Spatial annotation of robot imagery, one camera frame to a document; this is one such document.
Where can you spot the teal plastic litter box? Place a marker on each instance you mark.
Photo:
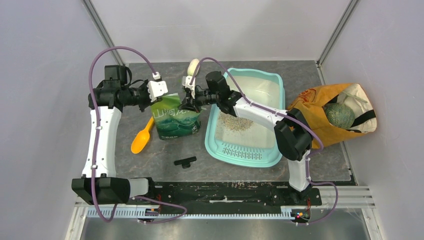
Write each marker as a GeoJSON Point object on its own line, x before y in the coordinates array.
{"type": "Point", "coordinates": [255, 147]}

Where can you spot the orange cloth bag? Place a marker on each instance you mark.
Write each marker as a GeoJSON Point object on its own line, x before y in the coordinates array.
{"type": "Point", "coordinates": [313, 101]}

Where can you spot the orange plastic scoop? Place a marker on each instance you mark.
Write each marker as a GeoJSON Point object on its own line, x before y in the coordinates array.
{"type": "Point", "coordinates": [142, 138]}

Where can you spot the black bag clip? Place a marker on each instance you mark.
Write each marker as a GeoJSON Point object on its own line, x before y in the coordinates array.
{"type": "Point", "coordinates": [186, 162]}

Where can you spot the grey litter granules pile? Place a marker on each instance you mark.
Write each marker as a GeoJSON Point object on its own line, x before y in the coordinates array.
{"type": "Point", "coordinates": [235, 124]}

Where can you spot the white toy radish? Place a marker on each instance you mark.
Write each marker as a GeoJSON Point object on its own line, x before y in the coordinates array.
{"type": "Point", "coordinates": [193, 67]}

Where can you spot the green litter bag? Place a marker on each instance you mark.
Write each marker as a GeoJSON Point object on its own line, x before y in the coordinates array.
{"type": "Point", "coordinates": [172, 122]}

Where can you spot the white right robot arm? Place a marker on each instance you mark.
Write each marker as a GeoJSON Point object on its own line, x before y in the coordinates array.
{"type": "Point", "coordinates": [292, 133]}

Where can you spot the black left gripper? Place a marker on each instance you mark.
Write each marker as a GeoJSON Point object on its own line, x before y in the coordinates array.
{"type": "Point", "coordinates": [148, 102]}

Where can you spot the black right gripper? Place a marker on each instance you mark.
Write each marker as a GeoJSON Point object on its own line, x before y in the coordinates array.
{"type": "Point", "coordinates": [190, 103]}

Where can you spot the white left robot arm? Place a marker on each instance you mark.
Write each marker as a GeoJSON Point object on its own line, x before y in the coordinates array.
{"type": "Point", "coordinates": [98, 181]}

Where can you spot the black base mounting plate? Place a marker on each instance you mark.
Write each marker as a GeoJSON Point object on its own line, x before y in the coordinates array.
{"type": "Point", "coordinates": [233, 197]}

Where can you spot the white slotted cable duct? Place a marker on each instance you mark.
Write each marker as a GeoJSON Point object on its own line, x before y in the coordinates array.
{"type": "Point", "coordinates": [144, 213]}

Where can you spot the green netted melon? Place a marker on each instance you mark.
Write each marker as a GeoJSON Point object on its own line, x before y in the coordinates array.
{"type": "Point", "coordinates": [340, 115]}

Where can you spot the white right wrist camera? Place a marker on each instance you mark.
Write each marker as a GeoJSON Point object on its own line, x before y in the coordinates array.
{"type": "Point", "coordinates": [189, 85]}

